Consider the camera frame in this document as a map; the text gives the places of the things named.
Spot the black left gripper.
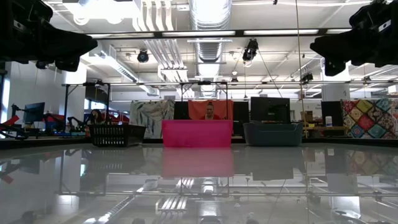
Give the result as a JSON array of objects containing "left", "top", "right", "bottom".
[{"left": 0, "top": 0, "right": 98, "bottom": 73}]

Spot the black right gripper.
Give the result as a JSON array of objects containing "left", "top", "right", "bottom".
[{"left": 309, "top": 0, "right": 398, "bottom": 77}]

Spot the black monitor on arm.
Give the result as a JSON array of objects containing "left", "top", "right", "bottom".
[{"left": 24, "top": 101, "right": 46, "bottom": 124}]

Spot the person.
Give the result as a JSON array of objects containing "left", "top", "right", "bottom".
[
  {"left": 198, "top": 101, "right": 223, "bottom": 121},
  {"left": 89, "top": 108, "right": 105, "bottom": 125}
]

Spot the colourful patchwork quilt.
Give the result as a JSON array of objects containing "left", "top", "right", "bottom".
[{"left": 341, "top": 98, "right": 398, "bottom": 140}]

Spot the black mesh basket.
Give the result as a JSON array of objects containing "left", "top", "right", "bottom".
[{"left": 88, "top": 123, "right": 147, "bottom": 147}]

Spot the leaf patterned cloth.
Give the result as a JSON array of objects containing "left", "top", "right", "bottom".
[{"left": 129, "top": 100, "right": 175, "bottom": 139}]

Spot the teal plastic bin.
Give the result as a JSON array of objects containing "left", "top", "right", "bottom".
[{"left": 243, "top": 121, "right": 304, "bottom": 147}]

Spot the orange cloth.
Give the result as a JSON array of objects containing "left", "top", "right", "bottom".
[{"left": 187, "top": 99, "right": 234, "bottom": 121}]

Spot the pink plastic bin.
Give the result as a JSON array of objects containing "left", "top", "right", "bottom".
[{"left": 161, "top": 119, "right": 234, "bottom": 149}]

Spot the silver ventilation duct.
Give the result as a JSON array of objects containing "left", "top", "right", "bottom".
[{"left": 188, "top": 0, "right": 233, "bottom": 98}]

